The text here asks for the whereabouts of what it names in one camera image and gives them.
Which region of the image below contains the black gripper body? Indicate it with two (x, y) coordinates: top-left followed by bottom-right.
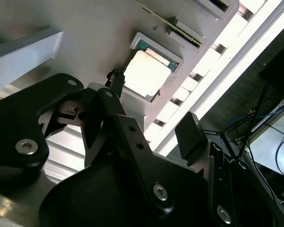
(39, 152), (213, 227)

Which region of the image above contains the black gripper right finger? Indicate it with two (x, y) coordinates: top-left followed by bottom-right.
(174, 111), (254, 227)

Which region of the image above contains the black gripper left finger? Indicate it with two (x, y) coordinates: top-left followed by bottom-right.
(0, 67), (176, 215)

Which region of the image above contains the silver square CPU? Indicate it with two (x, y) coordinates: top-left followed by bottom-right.
(123, 40), (179, 102)

